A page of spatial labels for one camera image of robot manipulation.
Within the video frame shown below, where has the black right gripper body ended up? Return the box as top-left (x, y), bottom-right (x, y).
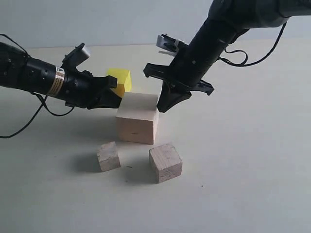
top-left (169, 43), bottom-right (219, 90)

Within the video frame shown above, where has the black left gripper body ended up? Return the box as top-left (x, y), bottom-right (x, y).
top-left (62, 68), bottom-right (102, 109)

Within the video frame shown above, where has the yellow cube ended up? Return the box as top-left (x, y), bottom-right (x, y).
top-left (106, 68), bottom-right (132, 98)

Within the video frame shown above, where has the large light wooden cube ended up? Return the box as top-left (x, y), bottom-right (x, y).
top-left (116, 92), bottom-right (159, 145)

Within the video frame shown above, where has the medium wooden cube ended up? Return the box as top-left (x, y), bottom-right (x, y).
top-left (149, 143), bottom-right (183, 183)

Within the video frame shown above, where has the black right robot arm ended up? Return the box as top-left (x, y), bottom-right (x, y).
top-left (143, 0), bottom-right (311, 113)

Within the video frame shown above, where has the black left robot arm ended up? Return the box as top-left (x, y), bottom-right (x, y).
top-left (0, 43), bottom-right (121, 110)

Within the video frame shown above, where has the small wooden cube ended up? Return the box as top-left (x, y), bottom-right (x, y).
top-left (97, 142), bottom-right (121, 172)

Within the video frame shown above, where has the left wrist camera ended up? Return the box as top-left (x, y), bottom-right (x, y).
top-left (61, 43), bottom-right (90, 70)

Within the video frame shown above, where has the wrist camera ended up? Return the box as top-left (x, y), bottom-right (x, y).
top-left (156, 34), bottom-right (188, 57)
top-left (61, 43), bottom-right (90, 70)

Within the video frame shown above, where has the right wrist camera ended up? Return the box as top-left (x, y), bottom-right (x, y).
top-left (156, 34), bottom-right (188, 57)

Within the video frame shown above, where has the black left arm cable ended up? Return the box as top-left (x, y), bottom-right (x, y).
top-left (0, 33), bottom-right (76, 139)

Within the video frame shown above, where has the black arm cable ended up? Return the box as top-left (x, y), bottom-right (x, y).
top-left (218, 18), bottom-right (289, 67)
top-left (0, 33), bottom-right (76, 139)

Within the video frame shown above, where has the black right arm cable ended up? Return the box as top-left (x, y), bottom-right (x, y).
top-left (218, 18), bottom-right (289, 67)

